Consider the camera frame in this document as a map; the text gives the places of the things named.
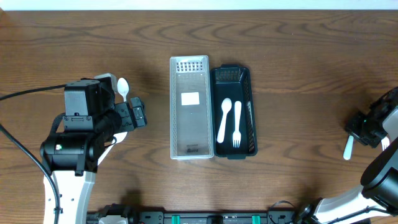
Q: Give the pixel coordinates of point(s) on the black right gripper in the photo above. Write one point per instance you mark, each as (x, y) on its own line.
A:
(356, 127)

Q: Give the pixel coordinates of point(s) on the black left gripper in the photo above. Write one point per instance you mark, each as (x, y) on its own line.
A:
(132, 115)

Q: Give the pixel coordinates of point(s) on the white plastic spoon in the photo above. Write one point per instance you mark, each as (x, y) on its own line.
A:
(123, 88)
(225, 107)

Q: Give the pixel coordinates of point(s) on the mint green plastic fork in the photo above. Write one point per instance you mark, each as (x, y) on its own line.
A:
(348, 148)

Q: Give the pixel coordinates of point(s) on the white plastic fork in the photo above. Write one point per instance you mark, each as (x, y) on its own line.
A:
(237, 116)
(385, 143)

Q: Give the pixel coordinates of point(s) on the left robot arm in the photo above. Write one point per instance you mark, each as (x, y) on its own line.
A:
(98, 115)

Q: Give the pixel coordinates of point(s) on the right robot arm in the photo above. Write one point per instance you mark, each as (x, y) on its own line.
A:
(376, 195)

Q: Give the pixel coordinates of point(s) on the clear perforated plastic basket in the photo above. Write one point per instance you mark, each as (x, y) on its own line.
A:
(191, 127)

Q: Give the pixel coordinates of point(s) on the white label sticker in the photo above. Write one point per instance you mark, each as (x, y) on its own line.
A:
(191, 98)

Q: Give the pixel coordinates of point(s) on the dark green plastic basket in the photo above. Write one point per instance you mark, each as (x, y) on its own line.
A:
(233, 111)

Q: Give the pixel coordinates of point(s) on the black mounting rail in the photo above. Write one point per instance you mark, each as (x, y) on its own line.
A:
(117, 213)

